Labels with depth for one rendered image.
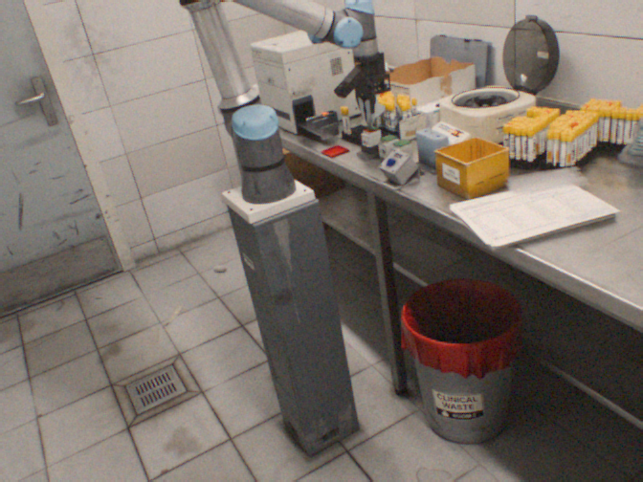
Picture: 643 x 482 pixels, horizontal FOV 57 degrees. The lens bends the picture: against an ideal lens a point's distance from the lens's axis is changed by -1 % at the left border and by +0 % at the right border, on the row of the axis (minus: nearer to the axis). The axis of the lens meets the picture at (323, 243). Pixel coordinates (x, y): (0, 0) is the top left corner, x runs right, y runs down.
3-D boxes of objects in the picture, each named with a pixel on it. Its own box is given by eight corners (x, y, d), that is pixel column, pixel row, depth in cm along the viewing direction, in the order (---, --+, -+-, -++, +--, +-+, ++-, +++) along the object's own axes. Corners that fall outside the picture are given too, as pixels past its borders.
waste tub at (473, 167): (435, 186, 159) (433, 150, 154) (476, 170, 163) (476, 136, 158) (468, 202, 148) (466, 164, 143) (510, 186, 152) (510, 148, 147)
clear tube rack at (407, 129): (366, 130, 207) (364, 110, 203) (389, 122, 210) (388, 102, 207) (402, 143, 190) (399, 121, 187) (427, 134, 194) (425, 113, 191)
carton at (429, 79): (371, 115, 221) (366, 75, 213) (433, 95, 231) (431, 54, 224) (412, 128, 201) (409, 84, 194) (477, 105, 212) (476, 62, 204)
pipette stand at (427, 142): (414, 165, 173) (410, 133, 168) (434, 159, 175) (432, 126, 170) (433, 175, 165) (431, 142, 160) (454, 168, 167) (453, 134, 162)
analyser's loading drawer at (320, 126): (294, 127, 216) (292, 114, 213) (310, 122, 218) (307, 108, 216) (322, 140, 199) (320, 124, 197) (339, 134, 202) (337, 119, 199)
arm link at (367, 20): (338, 1, 167) (365, -6, 169) (343, 40, 173) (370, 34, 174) (347, 3, 161) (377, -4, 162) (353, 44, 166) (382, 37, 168)
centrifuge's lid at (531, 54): (503, 12, 182) (525, 10, 185) (496, 95, 193) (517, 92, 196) (550, 18, 164) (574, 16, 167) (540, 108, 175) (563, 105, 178)
